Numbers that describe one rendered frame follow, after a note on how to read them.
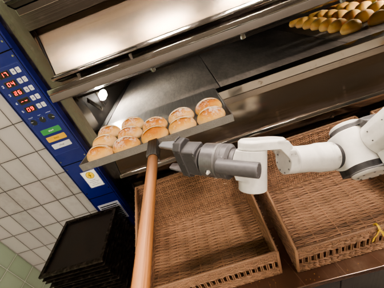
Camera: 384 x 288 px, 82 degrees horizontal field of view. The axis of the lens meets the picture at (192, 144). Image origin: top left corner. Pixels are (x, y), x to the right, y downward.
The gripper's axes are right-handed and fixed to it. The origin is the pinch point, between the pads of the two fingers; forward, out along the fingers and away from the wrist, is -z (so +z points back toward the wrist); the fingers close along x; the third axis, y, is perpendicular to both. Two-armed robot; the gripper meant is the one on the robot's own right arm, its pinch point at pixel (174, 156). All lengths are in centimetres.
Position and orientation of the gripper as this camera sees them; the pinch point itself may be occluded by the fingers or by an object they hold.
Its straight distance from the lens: 63.9
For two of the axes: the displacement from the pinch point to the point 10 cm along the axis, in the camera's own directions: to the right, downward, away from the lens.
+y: -4.6, 6.1, -6.5
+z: 8.3, 0.4, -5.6
